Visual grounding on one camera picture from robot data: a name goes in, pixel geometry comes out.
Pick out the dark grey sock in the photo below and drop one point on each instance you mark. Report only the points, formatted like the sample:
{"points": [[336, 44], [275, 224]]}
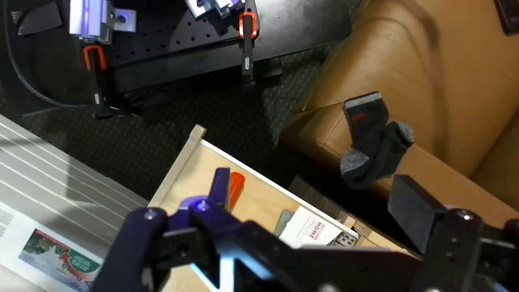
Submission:
{"points": [[373, 143]]}

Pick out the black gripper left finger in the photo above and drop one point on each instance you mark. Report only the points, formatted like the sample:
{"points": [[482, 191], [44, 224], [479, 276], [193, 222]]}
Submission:
{"points": [[132, 248]]}

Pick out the white printed magazine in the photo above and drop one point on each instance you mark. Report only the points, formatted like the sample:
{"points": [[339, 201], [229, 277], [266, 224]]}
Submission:
{"points": [[51, 256]]}

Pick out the silver metal bracket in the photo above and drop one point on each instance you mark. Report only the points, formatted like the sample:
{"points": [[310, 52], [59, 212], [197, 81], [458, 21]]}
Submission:
{"points": [[90, 16]]}

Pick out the brown leather sofa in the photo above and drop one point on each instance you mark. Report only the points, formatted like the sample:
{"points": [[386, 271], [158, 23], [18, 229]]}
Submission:
{"points": [[432, 74]]}

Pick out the wooden tray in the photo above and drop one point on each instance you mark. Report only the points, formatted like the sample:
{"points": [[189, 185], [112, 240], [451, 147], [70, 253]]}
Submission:
{"points": [[262, 199]]}

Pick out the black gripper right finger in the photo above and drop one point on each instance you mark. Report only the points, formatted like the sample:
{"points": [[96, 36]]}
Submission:
{"points": [[432, 227]]}

